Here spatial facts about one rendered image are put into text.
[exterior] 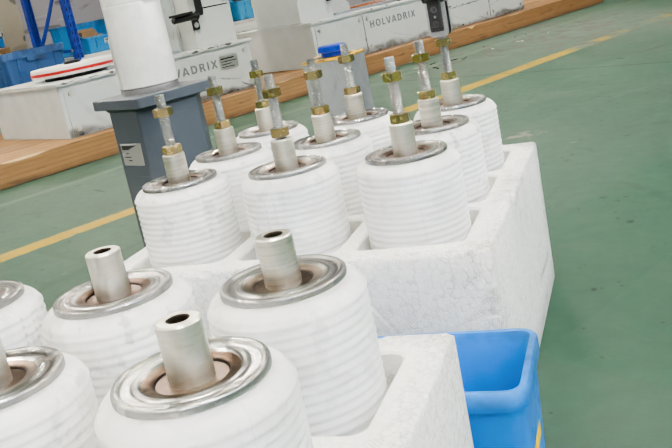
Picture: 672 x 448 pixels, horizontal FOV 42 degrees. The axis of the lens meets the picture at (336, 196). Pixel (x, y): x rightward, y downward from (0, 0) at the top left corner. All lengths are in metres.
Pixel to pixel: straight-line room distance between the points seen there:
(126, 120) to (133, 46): 0.12
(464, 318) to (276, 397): 0.38
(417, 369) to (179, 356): 0.19
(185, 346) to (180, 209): 0.45
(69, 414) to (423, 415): 0.19
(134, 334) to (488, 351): 0.31
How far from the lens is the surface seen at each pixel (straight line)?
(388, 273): 0.75
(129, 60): 1.42
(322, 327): 0.48
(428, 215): 0.77
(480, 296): 0.74
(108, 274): 0.56
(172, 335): 0.40
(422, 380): 0.53
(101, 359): 0.54
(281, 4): 3.76
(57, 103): 3.03
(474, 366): 0.74
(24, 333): 0.62
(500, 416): 0.64
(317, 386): 0.49
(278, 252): 0.50
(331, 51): 1.21
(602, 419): 0.83
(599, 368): 0.91
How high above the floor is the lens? 0.41
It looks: 14 degrees down
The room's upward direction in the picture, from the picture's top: 11 degrees counter-clockwise
